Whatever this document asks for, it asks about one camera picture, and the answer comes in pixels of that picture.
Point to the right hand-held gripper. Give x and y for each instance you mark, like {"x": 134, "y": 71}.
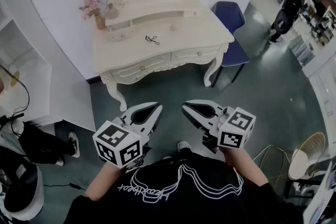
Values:
{"x": 236, "y": 128}

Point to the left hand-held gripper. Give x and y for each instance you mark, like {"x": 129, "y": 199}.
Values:
{"x": 116, "y": 140}

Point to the white ornate dressing table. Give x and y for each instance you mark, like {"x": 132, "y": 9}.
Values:
{"x": 183, "y": 39}

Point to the black eyelash curler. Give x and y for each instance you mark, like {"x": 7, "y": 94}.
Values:
{"x": 148, "y": 39}

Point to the person's right forearm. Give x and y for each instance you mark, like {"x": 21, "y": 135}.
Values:
{"x": 244, "y": 168}

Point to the person's left forearm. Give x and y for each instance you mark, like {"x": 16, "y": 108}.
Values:
{"x": 105, "y": 181}

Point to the white ornate table drawer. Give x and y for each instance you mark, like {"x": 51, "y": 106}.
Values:
{"x": 141, "y": 69}
{"x": 197, "y": 53}

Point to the person's grey shoe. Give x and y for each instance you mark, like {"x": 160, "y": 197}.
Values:
{"x": 183, "y": 145}

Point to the blue chair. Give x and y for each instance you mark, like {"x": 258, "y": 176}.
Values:
{"x": 233, "y": 52}

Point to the white display cabinet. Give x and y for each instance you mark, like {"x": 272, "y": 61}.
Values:
{"x": 65, "y": 91}

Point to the person's black printed t-shirt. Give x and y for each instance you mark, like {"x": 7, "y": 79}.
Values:
{"x": 183, "y": 204}

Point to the small pink flower vase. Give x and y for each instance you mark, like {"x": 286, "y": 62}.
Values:
{"x": 100, "y": 23}

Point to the pink glass bottle vase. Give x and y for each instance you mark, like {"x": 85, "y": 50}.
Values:
{"x": 111, "y": 12}

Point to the pink artificial flowers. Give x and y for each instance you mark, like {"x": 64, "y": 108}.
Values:
{"x": 90, "y": 5}

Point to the black white round stool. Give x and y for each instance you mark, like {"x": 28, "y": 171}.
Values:
{"x": 23, "y": 191}

